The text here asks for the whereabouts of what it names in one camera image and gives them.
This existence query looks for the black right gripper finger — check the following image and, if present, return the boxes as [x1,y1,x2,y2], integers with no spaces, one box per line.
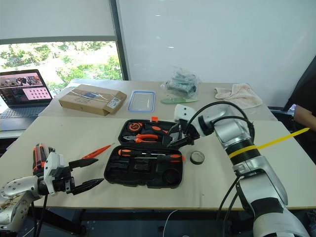
[167,137,195,149]
[168,125,184,144]

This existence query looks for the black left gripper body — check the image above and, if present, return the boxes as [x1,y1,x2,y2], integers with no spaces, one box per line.
[52,167,76,196]

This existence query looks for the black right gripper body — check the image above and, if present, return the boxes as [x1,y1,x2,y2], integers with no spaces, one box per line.
[178,119,199,144]

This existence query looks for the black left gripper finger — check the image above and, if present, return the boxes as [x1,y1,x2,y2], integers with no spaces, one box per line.
[68,158,99,171]
[72,178,105,196]

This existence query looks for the red tester screwdriver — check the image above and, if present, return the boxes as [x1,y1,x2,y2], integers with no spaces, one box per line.
[81,144,116,159]

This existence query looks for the black tape roll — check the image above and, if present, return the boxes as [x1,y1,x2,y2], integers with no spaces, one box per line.
[190,151,205,164]

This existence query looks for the orange black bit holder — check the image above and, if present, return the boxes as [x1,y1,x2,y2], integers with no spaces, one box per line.
[33,143,56,176]

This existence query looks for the black plastic tool case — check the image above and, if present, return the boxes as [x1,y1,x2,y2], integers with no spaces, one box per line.
[103,119,186,190]

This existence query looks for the orange black screwdriver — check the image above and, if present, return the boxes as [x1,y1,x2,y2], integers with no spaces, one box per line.
[134,153,186,163]
[118,149,158,158]

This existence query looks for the orange black utility knife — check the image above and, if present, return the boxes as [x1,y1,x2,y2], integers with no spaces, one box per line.
[144,124,168,135]

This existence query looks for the flat green plastic piece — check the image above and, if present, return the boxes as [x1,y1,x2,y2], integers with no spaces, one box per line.
[160,97,199,105]

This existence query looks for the orange black tape measure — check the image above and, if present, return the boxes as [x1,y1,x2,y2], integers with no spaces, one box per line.
[127,121,142,133]

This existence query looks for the clear plastic bag with parts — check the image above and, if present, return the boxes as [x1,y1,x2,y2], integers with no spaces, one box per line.
[160,66,200,99]

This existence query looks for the clear lid with blue rim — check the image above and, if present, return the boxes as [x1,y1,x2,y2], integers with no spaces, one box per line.
[127,90,156,113]

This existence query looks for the brown cardboard box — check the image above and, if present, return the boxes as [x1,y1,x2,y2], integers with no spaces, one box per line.
[58,83,127,116]

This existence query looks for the pink towel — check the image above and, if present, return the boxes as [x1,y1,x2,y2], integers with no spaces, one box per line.
[214,83,262,109]

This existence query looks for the open laptop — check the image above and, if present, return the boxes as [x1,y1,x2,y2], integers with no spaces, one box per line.
[0,69,54,131]

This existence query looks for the seated person in black shirt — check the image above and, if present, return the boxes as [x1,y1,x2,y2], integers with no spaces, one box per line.
[287,74,316,149]

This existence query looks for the white roller blind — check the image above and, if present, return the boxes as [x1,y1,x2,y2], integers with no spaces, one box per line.
[0,0,117,44]

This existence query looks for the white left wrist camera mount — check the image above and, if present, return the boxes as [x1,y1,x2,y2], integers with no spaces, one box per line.
[43,152,65,196]

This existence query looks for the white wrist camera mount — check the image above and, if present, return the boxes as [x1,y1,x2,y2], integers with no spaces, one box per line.
[43,152,65,196]
[174,104,198,123]

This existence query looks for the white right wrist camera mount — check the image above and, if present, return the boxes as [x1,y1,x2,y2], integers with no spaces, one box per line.
[174,104,198,123]

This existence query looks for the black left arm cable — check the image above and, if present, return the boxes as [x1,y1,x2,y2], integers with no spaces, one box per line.
[32,194,49,237]

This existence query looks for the orange handled pliers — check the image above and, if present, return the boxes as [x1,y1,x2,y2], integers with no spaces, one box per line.
[122,133,159,144]

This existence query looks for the thin white cable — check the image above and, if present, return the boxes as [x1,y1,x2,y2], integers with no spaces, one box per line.
[162,209,179,237]

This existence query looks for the yellow strap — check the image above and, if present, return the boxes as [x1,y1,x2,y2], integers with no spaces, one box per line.
[228,127,311,158]

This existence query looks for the dark window frame post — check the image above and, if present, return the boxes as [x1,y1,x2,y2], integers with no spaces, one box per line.
[110,0,131,81]

